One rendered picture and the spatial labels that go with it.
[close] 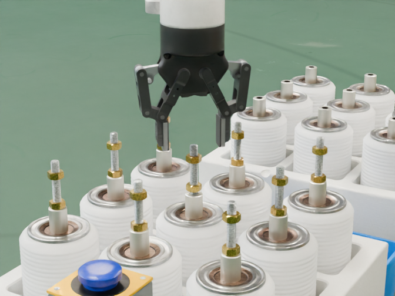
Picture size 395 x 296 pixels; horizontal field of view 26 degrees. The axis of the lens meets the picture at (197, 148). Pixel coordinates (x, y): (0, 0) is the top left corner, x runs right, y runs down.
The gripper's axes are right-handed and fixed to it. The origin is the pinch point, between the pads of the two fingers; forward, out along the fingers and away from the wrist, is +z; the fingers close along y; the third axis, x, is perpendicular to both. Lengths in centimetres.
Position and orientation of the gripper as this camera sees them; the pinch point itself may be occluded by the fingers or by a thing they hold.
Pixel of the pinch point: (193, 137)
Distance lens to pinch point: 103.8
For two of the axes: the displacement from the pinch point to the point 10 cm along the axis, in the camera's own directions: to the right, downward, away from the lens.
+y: 9.8, -0.7, 1.9
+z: 0.0, 9.4, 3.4
